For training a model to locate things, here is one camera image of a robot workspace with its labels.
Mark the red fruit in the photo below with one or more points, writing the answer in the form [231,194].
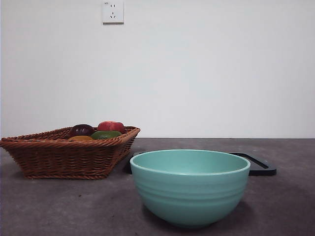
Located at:
[110,126]

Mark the brown kiwi fruit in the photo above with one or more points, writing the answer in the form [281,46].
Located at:
[80,138]

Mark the black rectangular tray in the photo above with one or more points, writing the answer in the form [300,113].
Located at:
[262,171]

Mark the dark purple fruit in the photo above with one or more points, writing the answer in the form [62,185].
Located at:
[81,129]

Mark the green fruit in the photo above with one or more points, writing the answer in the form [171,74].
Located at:
[104,135]

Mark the teal ribbed bowl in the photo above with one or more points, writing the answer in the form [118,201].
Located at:
[190,196]

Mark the brown wicker basket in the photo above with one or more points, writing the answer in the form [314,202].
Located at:
[61,157]

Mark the white wall socket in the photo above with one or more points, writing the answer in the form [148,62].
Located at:
[113,12]

